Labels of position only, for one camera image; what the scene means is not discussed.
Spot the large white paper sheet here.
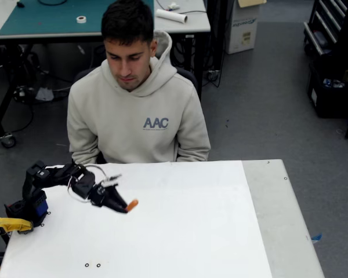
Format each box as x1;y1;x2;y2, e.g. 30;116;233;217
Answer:
0;160;273;278

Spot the man in beige hoodie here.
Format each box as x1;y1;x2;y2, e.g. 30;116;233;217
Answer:
66;0;211;165

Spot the white debris on floor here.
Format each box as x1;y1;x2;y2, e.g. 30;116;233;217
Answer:
34;86;55;101

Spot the green cutting mat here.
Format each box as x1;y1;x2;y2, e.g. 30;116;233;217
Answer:
0;0;155;36

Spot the grey workbench with black legs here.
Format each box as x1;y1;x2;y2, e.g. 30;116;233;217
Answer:
0;0;221;149

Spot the rolled white paper tube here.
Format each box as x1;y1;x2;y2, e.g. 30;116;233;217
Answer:
155;8;189;24

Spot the white cardboard box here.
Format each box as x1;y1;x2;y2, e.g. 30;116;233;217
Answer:
224;0;262;55

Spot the black storage crate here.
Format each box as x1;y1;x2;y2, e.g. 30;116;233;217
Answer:
306;63;348;119

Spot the manila folder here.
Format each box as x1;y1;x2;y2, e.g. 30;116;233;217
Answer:
237;0;267;8

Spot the black tool drawer cabinet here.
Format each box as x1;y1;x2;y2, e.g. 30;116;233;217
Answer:
303;0;348;56

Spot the small white camera module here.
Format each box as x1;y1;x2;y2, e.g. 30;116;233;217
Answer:
100;173;122;188

